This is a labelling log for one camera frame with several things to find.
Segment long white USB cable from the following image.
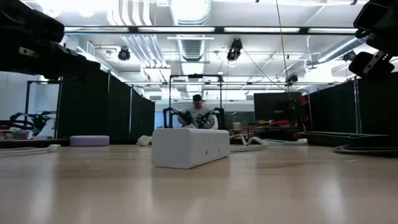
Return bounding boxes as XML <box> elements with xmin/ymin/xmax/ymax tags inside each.
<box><xmin>264</xmin><ymin>138</ymin><xmax>309</xmax><ymax>146</ymax></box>

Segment white power strip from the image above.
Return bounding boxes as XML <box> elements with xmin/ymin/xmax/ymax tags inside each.
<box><xmin>151</xmin><ymin>128</ymin><xmax>231</xmax><ymax>170</ymax></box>

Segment black power strip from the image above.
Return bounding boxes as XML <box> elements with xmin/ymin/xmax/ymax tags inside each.
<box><xmin>297</xmin><ymin>131</ymin><xmax>398</xmax><ymax>147</ymax></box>

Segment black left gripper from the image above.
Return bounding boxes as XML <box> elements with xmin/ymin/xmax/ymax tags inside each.
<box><xmin>0</xmin><ymin>0</ymin><xmax>102</xmax><ymax>80</ymax></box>

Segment thin white USB cable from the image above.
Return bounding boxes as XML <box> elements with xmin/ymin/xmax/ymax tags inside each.
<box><xmin>0</xmin><ymin>143</ymin><xmax>62</xmax><ymax>157</ymax></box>

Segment black table frame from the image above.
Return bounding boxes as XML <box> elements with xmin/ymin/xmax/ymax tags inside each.
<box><xmin>0</xmin><ymin>138</ymin><xmax>137</xmax><ymax>149</ymax></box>

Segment long black USB cable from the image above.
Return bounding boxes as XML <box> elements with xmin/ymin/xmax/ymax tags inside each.
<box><xmin>333</xmin><ymin>144</ymin><xmax>398</xmax><ymax>158</ymax></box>

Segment colourful object pile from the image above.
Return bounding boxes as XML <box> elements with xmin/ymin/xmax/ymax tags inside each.
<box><xmin>0</xmin><ymin>125</ymin><xmax>40</xmax><ymax>141</ymax></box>

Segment black partition curtain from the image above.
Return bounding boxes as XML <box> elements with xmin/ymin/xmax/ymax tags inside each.
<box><xmin>307</xmin><ymin>70</ymin><xmax>398</xmax><ymax>135</ymax></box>
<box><xmin>57</xmin><ymin>67</ymin><xmax>156</xmax><ymax>141</ymax></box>

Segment purple round power hub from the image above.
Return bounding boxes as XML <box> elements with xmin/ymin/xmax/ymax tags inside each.
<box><xmin>69</xmin><ymin>134</ymin><xmax>111</xmax><ymax>147</ymax></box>

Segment white braided USB cable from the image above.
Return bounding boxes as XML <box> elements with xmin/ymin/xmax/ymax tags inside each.
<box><xmin>136</xmin><ymin>134</ymin><xmax>154</xmax><ymax>147</ymax></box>

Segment thick white USB cable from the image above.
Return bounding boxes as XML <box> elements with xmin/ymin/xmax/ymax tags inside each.
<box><xmin>229</xmin><ymin>133</ymin><xmax>269</xmax><ymax>153</ymax></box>

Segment black gantry frame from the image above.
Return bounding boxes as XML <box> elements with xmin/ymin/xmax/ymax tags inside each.
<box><xmin>168</xmin><ymin>73</ymin><xmax>223</xmax><ymax>110</ymax></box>

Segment black overhead light bar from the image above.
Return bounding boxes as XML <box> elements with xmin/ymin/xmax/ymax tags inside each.
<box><xmin>63</xmin><ymin>25</ymin><xmax>360</xmax><ymax>35</ymax></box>

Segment person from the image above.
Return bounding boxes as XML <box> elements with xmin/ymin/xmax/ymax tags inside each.
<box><xmin>177</xmin><ymin>93</ymin><xmax>216</xmax><ymax>129</ymax></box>

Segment black monitor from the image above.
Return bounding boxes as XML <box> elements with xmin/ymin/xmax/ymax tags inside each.
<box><xmin>253</xmin><ymin>91</ymin><xmax>303</xmax><ymax>122</ymax></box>

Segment black stand frame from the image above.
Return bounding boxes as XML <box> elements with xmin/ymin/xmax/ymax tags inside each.
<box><xmin>24</xmin><ymin>80</ymin><xmax>62</xmax><ymax>139</ymax></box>

